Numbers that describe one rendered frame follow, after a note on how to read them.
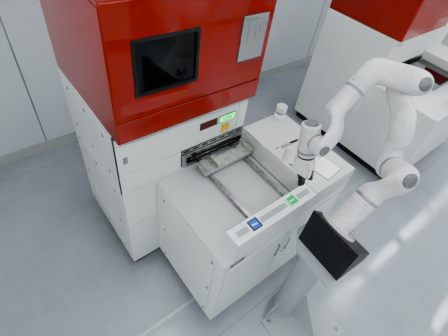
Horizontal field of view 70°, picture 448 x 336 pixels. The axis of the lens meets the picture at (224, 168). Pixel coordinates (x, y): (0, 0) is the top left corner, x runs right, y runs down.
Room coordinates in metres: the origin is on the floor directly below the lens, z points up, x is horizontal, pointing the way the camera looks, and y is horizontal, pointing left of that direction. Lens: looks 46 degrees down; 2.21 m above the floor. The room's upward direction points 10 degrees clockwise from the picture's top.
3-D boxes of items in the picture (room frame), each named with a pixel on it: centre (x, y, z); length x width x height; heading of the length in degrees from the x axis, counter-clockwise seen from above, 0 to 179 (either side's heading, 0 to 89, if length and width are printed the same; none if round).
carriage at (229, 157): (1.36, 0.00, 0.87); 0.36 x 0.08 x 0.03; 135
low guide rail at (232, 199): (1.14, -0.03, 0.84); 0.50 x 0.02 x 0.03; 45
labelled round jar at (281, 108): (1.73, -0.30, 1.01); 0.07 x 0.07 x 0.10
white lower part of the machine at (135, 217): (1.53, 0.46, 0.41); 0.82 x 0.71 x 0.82; 135
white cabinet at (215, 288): (1.25, -0.20, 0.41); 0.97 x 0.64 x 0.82; 135
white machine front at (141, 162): (1.29, 0.22, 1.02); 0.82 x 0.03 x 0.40; 135
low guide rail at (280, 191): (1.33, -0.22, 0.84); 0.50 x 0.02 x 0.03; 45
